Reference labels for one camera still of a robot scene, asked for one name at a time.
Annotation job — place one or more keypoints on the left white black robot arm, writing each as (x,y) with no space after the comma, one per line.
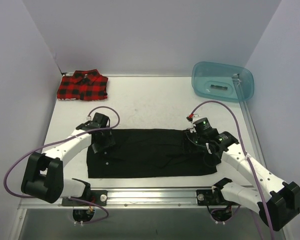
(44,173)

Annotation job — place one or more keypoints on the black long sleeve shirt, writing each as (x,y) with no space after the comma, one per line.
(149,153)

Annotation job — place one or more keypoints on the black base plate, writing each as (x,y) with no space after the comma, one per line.
(98,197)
(208,197)

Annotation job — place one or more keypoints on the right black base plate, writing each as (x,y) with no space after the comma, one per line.
(208,197)

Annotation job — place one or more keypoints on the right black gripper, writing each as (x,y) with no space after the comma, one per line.
(192,139)

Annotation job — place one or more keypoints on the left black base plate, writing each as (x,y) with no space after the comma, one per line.
(98,197)

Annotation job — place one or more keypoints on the aluminium front rail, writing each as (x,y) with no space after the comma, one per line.
(146,198)

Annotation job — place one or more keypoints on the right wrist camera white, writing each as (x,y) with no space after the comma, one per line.
(192,118)

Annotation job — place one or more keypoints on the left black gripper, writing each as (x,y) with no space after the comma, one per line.
(101,143)

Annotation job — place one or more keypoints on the red black plaid folded shirt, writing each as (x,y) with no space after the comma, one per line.
(84,86)

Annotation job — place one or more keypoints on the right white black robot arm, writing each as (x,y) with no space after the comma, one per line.
(274,200)

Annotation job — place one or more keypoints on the teal plastic bin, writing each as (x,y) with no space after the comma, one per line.
(222,82)

